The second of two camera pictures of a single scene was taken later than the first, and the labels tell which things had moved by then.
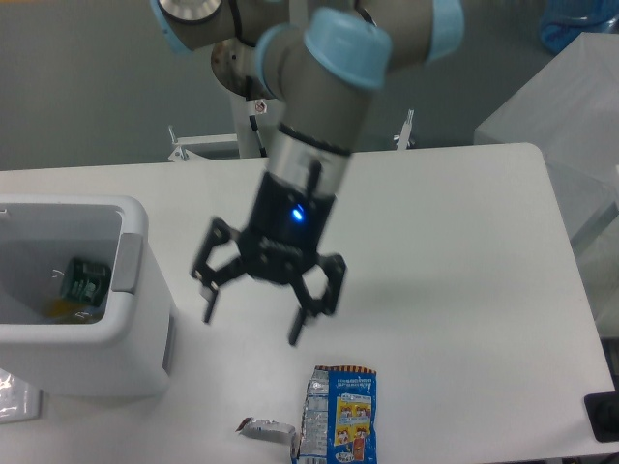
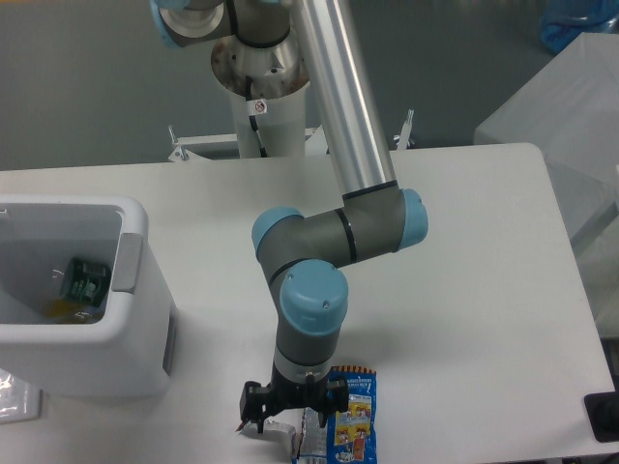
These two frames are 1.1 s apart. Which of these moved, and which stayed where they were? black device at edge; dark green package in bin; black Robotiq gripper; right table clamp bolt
Moved: black Robotiq gripper
Stayed: black device at edge; dark green package in bin; right table clamp bolt
